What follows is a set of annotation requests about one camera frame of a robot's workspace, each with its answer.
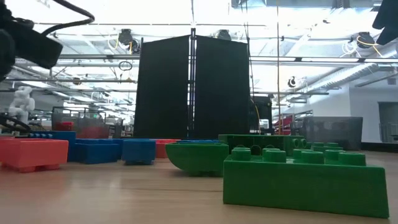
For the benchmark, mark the orange rectangular toy brick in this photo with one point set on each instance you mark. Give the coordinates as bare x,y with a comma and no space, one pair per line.
6,137
63,126
34,154
161,149
91,132

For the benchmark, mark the green curved-bottom toy brick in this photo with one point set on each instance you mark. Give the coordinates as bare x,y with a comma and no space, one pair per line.
196,157

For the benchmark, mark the green rectangular toy brick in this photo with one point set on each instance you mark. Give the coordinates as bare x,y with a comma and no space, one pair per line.
304,186
242,140

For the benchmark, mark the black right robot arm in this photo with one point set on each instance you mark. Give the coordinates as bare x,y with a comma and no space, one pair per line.
387,18

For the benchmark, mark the translucent grey plastic bin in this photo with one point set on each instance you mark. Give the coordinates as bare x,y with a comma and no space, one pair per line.
342,133
93,118

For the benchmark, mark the blue rectangular toy brick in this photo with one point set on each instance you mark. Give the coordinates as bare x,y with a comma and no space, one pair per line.
102,140
98,153
62,135

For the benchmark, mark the black folding screen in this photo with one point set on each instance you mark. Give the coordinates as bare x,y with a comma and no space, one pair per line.
161,87

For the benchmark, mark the black equipment box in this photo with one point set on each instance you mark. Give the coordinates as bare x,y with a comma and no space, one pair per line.
264,109

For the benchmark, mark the thin vertical pole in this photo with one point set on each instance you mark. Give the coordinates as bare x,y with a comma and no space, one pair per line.
278,62

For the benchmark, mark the red rack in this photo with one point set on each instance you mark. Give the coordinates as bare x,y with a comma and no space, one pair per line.
284,124

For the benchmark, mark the grey door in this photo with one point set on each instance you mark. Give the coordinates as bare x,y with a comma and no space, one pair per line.
388,121

